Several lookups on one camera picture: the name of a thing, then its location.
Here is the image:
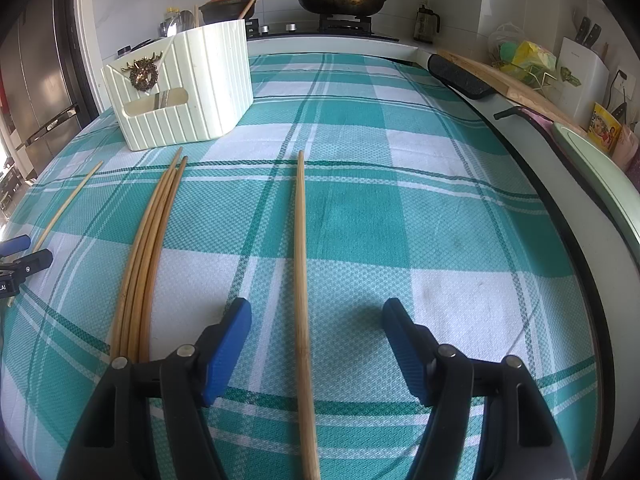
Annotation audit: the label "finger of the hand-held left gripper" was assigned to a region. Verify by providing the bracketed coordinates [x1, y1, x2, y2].
[0, 236, 30, 257]
[0, 248, 53, 281]

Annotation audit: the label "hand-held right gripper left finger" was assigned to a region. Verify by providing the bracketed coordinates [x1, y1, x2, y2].
[56, 297, 252, 480]

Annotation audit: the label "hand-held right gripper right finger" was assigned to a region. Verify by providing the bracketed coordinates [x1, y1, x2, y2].
[382, 298, 578, 480]

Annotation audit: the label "bundle of bamboo chopsticks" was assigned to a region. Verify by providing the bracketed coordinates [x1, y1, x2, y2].
[109, 147, 189, 365]

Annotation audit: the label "cream ribbed utensil holder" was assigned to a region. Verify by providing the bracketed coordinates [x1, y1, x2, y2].
[101, 20, 255, 152]

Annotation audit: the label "teal checkered tablecloth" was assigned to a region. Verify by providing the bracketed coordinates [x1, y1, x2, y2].
[0, 51, 598, 480]

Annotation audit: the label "grey steel refrigerator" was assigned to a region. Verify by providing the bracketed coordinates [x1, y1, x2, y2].
[0, 0, 91, 181]

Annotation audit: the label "light green cutting board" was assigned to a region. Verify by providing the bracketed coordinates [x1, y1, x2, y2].
[551, 122, 640, 261]

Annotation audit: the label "black speckled pad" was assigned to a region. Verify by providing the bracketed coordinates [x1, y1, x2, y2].
[426, 53, 497, 101]

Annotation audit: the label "wooden cutting board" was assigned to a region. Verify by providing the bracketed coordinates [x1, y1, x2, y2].
[436, 49, 588, 135]

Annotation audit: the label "yellow printed cup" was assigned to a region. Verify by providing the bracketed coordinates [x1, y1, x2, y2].
[586, 102, 623, 157]

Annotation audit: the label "pink cup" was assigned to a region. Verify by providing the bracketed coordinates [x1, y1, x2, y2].
[617, 125, 640, 171]

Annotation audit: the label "black clay pot red lid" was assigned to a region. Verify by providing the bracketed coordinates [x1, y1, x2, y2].
[199, 0, 258, 25]

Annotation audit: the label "white knife block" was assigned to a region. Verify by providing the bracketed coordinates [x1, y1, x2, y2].
[552, 36, 611, 128]

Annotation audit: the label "yellow green plastic bags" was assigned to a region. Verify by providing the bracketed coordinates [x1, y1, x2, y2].
[487, 22, 558, 86]

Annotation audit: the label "glass french press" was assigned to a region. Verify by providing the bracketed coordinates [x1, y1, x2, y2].
[414, 4, 442, 45]

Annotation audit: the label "black gas hob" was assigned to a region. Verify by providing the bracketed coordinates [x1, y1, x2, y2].
[247, 17, 401, 43]

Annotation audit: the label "white wall socket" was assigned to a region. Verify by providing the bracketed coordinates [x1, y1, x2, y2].
[611, 67, 630, 101]

